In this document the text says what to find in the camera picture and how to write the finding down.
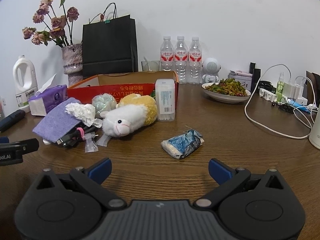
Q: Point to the purple tissue pack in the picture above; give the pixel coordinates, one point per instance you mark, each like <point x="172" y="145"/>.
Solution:
<point x="50" y="97"/>

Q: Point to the clear cotton swab box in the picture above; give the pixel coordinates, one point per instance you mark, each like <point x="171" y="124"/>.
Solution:
<point x="165" y="100"/>

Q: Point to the plate of green vegetables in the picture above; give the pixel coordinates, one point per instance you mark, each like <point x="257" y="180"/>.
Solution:
<point x="226" y="90"/>

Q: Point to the glass cup with spoon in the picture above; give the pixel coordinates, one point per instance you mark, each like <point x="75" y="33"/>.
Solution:
<point x="150" y="66"/>

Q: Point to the white power strip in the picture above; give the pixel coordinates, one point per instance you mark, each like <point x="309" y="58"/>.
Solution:
<point x="267" y="94"/>

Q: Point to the blue pen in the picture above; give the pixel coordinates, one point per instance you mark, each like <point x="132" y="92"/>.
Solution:
<point x="298" y="105"/>

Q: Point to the small clear plastic packet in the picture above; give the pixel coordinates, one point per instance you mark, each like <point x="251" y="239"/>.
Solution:
<point x="90" y="146"/>
<point x="103" y="140"/>

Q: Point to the white round object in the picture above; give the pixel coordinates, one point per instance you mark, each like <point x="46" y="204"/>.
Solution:
<point x="46" y="142"/>

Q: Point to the white and yellow plush sheep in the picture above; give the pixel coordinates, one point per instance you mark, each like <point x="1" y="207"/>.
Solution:
<point x="122" y="120"/>

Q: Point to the brown board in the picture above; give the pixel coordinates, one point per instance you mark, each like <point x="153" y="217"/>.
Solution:
<point x="313" y="80"/>

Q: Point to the white charger block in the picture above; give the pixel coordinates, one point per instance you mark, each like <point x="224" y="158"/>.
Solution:
<point x="296" y="90"/>

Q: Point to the iridescent plastic ball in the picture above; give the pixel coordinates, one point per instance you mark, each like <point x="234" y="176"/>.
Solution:
<point x="103" y="103"/>

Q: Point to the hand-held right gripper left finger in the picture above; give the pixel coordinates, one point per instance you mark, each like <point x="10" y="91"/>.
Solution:
<point x="102" y="170"/>

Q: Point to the green spray bottle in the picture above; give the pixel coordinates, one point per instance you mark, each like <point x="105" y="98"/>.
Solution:
<point x="280" y="90"/>

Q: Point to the white tissue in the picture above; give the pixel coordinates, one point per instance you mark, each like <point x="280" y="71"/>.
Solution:
<point x="81" y="111"/>

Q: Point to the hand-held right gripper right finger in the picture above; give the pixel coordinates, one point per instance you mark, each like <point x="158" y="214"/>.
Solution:
<point x="218" y="171"/>

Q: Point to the white robot speaker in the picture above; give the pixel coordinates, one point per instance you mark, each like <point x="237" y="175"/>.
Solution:
<point x="211" y="67"/>

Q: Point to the red cardboard box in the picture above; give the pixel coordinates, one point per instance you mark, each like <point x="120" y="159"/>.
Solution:
<point x="130" y="88"/>

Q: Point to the white detergent bottle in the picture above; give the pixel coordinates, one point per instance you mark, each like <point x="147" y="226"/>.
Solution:
<point x="25" y="80"/>

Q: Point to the white kettle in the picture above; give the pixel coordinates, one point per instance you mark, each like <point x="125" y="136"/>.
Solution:
<point x="315" y="132"/>

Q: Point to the mottled pink vase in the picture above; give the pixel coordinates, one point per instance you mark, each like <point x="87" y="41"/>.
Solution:
<point x="72" y="60"/>

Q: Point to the small black box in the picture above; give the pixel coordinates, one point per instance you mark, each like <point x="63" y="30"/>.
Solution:
<point x="252" y="66"/>

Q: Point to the clear water bottle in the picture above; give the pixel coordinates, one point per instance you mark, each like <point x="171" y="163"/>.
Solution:
<point x="167" y="55"/>
<point x="181" y="60"/>
<point x="195" y="60"/>

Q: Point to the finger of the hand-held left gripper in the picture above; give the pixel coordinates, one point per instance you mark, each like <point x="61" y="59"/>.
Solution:
<point x="3" y="139"/>

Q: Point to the tall black box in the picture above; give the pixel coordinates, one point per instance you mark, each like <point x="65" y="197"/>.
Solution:
<point x="256" y="78"/>

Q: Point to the dried pink rose bouquet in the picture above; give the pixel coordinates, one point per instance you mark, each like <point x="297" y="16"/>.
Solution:
<point x="58" y="22"/>

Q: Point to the dark blue case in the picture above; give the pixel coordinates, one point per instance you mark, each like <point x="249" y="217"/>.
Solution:
<point x="12" y="120"/>

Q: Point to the black paper bag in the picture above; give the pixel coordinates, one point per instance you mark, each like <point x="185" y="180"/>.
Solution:
<point x="110" y="45"/>

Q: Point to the purple cloth pouch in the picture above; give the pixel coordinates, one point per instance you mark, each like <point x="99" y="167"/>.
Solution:
<point x="55" y="122"/>

